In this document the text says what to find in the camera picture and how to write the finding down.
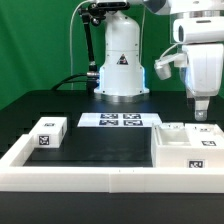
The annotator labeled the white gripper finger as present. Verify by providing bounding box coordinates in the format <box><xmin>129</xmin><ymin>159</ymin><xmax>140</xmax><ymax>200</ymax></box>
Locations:
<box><xmin>195</xmin><ymin>97</ymin><xmax>210</xmax><ymax>121</ymax></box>
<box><xmin>186</xmin><ymin>89</ymin><xmax>194</xmax><ymax>110</ymax></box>

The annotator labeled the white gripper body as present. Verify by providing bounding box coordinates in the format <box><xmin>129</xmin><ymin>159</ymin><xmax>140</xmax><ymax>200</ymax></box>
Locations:
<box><xmin>182</xmin><ymin>44</ymin><xmax>224</xmax><ymax>97</ymax></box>

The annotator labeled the white door panel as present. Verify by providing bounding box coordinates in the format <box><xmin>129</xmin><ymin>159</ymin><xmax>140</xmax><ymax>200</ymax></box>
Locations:
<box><xmin>185</xmin><ymin>124</ymin><xmax>224</xmax><ymax>148</ymax></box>

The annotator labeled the white cabinet box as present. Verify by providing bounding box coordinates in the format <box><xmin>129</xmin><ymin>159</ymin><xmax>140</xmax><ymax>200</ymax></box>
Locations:
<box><xmin>151</xmin><ymin>123</ymin><xmax>224</xmax><ymax>168</ymax></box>

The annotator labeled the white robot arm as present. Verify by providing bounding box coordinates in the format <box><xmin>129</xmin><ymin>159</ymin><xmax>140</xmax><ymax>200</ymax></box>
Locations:
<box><xmin>93</xmin><ymin>0</ymin><xmax>224</xmax><ymax>121</ymax></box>

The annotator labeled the small white cabinet block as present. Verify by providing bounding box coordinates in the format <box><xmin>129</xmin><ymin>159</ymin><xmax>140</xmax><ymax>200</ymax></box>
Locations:
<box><xmin>30</xmin><ymin>117</ymin><xmax>67</xmax><ymax>148</ymax></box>

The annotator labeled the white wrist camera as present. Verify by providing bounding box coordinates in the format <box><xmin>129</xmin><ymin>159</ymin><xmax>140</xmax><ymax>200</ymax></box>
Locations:
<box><xmin>154</xmin><ymin>53</ymin><xmax>185</xmax><ymax>80</ymax></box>

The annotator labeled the white marker base plate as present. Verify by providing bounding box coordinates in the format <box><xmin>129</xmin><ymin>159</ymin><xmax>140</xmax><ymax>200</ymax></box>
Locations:
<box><xmin>78</xmin><ymin>113</ymin><xmax>162</xmax><ymax>128</ymax></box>

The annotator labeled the white cable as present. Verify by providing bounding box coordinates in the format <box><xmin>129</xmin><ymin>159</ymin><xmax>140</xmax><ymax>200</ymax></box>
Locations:
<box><xmin>68</xmin><ymin>0</ymin><xmax>93</xmax><ymax>91</ymax></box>

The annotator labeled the black cable bundle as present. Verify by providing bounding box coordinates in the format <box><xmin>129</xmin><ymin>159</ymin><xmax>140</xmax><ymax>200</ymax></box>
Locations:
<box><xmin>51</xmin><ymin>73</ymin><xmax>100</xmax><ymax>91</ymax></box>

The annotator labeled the white U-shaped frame fence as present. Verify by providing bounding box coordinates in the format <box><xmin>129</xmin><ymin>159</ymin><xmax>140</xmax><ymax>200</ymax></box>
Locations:
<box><xmin>0</xmin><ymin>134</ymin><xmax>224</xmax><ymax>193</ymax></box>

